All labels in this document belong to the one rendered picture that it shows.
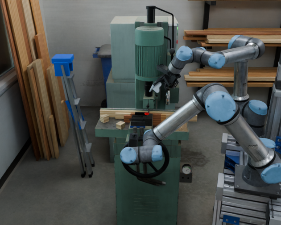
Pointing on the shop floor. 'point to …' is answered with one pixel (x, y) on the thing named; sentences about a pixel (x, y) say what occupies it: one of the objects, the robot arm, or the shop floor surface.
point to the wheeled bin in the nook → (105, 49)
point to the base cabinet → (147, 194)
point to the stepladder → (66, 69)
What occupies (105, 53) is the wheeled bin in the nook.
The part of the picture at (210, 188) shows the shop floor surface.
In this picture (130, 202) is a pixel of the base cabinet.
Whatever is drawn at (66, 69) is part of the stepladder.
